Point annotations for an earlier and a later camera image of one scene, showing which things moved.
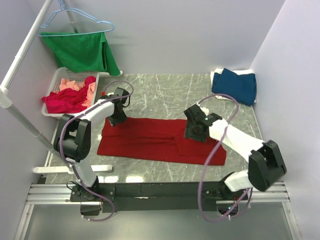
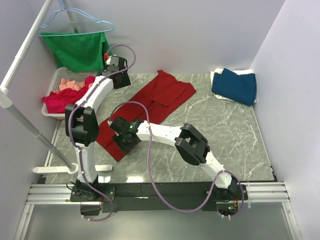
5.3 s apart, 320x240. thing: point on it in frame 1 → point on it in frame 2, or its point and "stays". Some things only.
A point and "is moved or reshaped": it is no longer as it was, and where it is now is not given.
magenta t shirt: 68,100 stays
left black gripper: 114,121 → 125,81
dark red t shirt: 159,139 is moved or reshaped
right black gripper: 188,133 → 117,139
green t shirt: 82,52 stays
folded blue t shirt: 242,86 stays
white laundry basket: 62,73 stays
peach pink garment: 65,84 stays
